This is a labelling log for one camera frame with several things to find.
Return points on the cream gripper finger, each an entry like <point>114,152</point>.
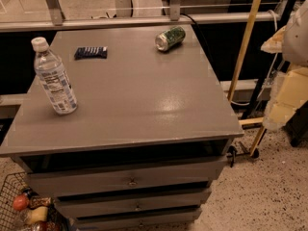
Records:
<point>274,44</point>
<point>289,92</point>

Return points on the clear plastic water bottle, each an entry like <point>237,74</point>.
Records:
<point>51,72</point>

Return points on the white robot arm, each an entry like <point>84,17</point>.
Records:
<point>295,41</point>

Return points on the pale yellow bottle in basket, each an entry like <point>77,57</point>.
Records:
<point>29,216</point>

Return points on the yellow wooden pole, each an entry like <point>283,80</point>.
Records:
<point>247,34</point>

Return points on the grey metal railing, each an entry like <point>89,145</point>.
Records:
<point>46,15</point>

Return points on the green soda can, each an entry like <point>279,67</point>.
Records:
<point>169,38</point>

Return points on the top grey drawer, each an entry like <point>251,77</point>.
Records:
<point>69,183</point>

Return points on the grey drawer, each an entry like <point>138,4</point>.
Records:
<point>69,183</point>
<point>128,204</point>
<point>116,221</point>

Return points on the grey drawer cabinet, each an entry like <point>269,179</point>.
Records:
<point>138,106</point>

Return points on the middle grey drawer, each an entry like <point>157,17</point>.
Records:
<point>128,204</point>

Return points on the bottom grey drawer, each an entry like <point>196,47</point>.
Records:
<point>116,221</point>

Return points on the dark blue snack packet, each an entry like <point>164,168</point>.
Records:
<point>99,52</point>

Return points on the red brown jar in basket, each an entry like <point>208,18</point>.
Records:
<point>45,226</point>

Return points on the orange round fruit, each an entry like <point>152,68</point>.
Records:
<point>21,202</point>

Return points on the black wire basket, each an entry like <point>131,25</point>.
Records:
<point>13,185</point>

